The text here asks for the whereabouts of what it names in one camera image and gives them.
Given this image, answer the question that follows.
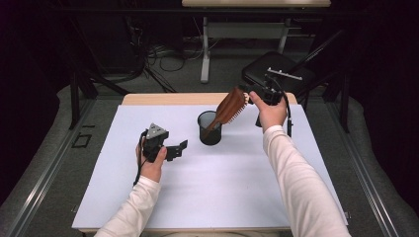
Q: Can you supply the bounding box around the aluminium floor rail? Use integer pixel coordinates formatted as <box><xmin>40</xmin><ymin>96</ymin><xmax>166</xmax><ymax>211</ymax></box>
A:
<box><xmin>6</xmin><ymin>98</ymin><xmax>97</xmax><ymax>237</ymax></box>
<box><xmin>329</xmin><ymin>98</ymin><xmax>401</xmax><ymax>237</ymax></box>

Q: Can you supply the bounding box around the person's right hand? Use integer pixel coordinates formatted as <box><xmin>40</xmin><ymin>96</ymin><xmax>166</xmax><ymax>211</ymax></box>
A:
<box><xmin>248</xmin><ymin>91</ymin><xmax>289</xmax><ymax>133</ymax></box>

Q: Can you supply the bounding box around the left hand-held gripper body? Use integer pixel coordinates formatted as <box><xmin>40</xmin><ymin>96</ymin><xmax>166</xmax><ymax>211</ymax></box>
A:
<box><xmin>141</xmin><ymin>122</ymin><xmax>183</xmax><ymax>163</ymax></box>

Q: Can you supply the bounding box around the right hand-held gripper cable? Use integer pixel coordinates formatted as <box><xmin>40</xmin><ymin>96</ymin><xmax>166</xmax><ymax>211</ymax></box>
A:
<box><xmin>279</xmin><ymin>78</ymin><xmax>294</xmax><ymax>138</ymax></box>

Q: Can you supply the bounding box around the left hand-held gripper cable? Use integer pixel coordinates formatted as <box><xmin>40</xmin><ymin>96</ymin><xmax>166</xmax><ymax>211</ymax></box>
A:
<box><xmin>132</xmin><ymin>129</ymin><xmax>148</xmax><ymax>187</ymax></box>

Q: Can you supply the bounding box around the person's left hand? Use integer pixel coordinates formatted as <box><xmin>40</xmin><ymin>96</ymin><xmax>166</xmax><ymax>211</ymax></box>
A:
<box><xmin>135</xmin><ymin>144</ymin><xmax>168</xmax><ymax>183</ymax></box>

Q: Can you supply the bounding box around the black metal stand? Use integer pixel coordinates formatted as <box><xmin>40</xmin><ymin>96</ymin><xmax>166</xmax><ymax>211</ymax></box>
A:
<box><xmin>68</xmin><ymin>70</ymin><xmax>131</xmax><ymax>130</ymax></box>

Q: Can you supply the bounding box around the hand-held gripper cable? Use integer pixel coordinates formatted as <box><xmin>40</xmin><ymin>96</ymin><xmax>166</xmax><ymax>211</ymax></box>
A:
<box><xmin>132</xmin><ymin>129</ymin><xmax>148</xmax><ymax>187</ymax></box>
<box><xmin>279</xmin><ymin>78</ymin><xmax>294</xmax><ymax>138</ymax></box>

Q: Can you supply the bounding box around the white-legged desk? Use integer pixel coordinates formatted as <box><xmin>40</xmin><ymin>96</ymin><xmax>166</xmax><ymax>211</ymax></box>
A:
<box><xmin>181</xmin><ymin>0</ymin><xmax>332</xmax><ymax>84</ymax></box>

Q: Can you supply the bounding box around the black folding chair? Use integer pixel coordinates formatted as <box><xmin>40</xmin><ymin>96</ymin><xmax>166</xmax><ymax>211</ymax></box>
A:
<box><xmin>241</xmin><ymin>29</ymin><xmax>347</xmax><ymax>94</ymax></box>

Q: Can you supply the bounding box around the black mesh pen cup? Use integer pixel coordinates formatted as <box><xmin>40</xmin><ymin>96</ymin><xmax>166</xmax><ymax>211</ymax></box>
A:
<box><xmin>197</xmin><ymin>110</ymin><xmax>223</xmax><ymax>146</ymax></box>

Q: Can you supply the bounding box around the white table cover sheet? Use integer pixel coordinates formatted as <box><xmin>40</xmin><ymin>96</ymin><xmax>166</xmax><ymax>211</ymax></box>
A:
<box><xmin>71</xmin><ymin>103</ymin><xmax>349</xmax><ymax>230</ymax></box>

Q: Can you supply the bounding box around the brown wooden hairbrush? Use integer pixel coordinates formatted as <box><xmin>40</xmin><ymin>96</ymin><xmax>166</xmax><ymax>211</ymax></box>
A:
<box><xmin>202</xmin><ymin>86</ymin><xmax>250</xmax><ymax>139</ymax></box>

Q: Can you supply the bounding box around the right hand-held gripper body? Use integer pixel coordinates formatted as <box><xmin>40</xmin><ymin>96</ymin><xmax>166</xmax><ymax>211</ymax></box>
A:
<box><xmin>245</xmin><ymin>67</ymin><xmax>303</xmax><ymax>107</ymax></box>

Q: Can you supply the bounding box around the bundle of floor cables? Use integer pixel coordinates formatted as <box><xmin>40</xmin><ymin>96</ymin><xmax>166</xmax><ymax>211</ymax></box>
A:
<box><xmin>125</xmin><ymin>16</ymin><xmax>206</xmax><ymax>94</ymax></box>

